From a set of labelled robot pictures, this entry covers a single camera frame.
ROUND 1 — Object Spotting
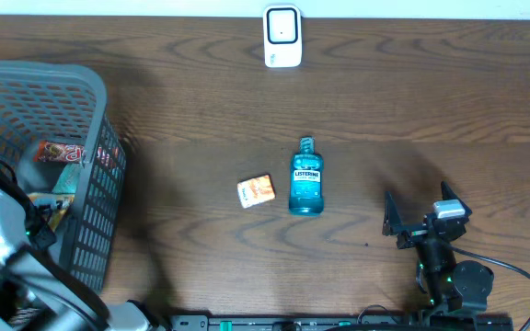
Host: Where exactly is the yellow snack bag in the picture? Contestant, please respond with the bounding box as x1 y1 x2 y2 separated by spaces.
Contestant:
29 192 75 232

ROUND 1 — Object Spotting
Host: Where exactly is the white barcode scanner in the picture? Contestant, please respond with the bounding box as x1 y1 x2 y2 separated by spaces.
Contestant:
262 5 303 68

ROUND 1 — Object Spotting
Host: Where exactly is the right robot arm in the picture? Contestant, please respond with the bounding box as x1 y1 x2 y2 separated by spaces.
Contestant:
382 181 494 326

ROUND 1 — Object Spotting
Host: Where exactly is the mint green wipes pack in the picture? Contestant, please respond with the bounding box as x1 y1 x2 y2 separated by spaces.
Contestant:
52 164 81 194

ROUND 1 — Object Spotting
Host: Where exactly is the small orange packet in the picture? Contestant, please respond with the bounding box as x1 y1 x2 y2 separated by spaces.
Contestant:
236 175 276 209

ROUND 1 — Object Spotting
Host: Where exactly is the grey plastic basket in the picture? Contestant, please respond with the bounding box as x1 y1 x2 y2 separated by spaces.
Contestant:
0 61 126 297

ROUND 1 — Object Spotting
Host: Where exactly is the teal Listerine mouthwash bottle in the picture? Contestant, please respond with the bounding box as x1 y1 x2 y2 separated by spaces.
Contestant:
288 136 324 216

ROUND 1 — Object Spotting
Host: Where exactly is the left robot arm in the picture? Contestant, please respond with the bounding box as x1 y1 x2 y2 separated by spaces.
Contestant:
0 161 170 331

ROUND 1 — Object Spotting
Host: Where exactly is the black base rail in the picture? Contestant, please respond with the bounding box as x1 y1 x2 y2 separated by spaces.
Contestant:
168 314 513 331

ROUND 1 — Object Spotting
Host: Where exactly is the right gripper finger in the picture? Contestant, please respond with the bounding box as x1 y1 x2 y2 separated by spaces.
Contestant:
383 191 402 230
441 181 472 216

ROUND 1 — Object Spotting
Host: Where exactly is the red brown snack wrapper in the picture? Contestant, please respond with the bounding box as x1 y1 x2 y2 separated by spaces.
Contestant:
33 141 85 163

